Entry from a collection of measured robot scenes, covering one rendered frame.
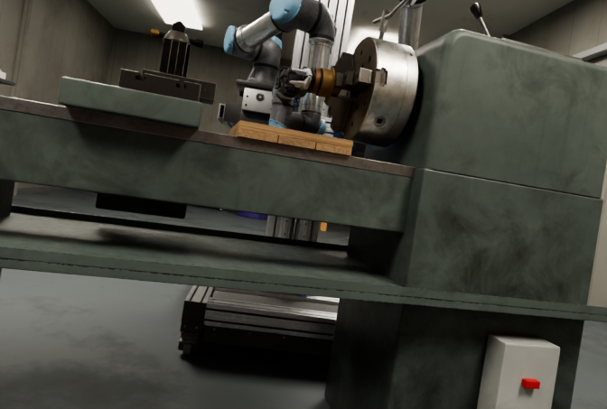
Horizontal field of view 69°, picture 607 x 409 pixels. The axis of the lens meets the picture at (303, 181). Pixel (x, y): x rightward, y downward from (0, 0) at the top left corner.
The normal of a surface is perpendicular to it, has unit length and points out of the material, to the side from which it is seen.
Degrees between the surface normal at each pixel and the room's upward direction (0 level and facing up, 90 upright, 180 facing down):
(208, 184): 90
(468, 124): 90
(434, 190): 90
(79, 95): 90
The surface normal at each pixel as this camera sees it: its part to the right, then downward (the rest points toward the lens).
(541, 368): 0.24, 0.04
